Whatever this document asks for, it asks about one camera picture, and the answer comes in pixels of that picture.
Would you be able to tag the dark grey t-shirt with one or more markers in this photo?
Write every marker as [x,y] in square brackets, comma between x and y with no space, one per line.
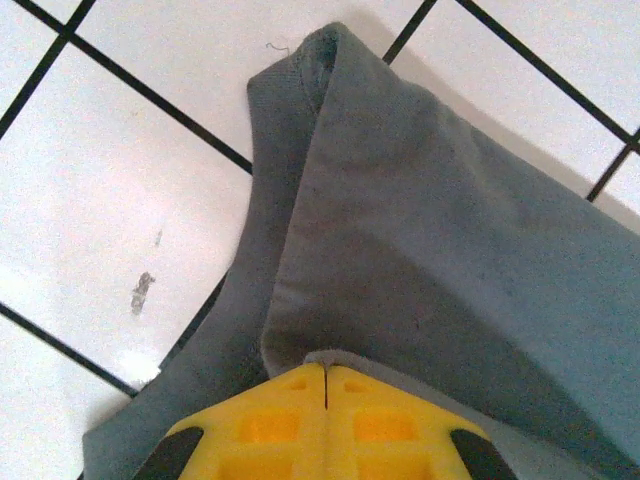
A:
[425,225]

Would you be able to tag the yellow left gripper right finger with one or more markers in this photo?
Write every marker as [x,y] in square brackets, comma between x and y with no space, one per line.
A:
[385,430]

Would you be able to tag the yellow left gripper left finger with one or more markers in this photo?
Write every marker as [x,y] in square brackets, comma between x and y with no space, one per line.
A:
[270,430]

